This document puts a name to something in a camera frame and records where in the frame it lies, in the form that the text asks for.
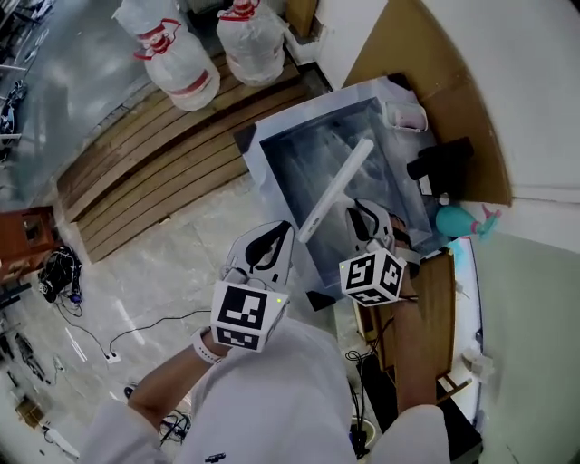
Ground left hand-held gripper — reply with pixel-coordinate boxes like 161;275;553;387
209;220;295;353

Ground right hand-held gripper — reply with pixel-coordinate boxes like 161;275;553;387
338;198;408;308

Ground white squeegee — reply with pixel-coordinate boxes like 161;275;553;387
296;138;375;245

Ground person's right forearm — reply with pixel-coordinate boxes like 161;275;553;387
391;262;441;414

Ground person's left forearm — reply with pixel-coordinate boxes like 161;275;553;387
127;329;227;432

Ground person's right hand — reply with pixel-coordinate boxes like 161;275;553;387
389;216;412;249

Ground white wristwatch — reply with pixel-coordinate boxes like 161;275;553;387
190;326;224;366

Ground person's white shirt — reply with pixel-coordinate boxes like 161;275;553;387
79;316;457;464

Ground teal spray bottle pink trigger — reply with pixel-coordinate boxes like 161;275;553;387
435;203;503;242

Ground black box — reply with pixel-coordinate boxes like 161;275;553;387
406;137;476;199

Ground glass pane with black corners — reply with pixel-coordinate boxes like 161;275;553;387
233;75;449;312

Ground white and pink container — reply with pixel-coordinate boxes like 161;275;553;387
383;100;429;133

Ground wooden slat pallet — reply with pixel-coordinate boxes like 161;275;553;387
56;53;314;265

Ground brown cardboard sheet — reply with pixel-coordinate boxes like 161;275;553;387
343;0;514;207

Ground brown wooden cabinet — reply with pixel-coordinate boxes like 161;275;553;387
0;205;59;283

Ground plastic-wrapped water jug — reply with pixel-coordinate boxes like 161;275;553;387
111;0;222;112
216;0;286;88

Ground black floor cable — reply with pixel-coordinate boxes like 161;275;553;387
107;308;213;357

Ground tangle of black cables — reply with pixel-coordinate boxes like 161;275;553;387
37;246;84;304

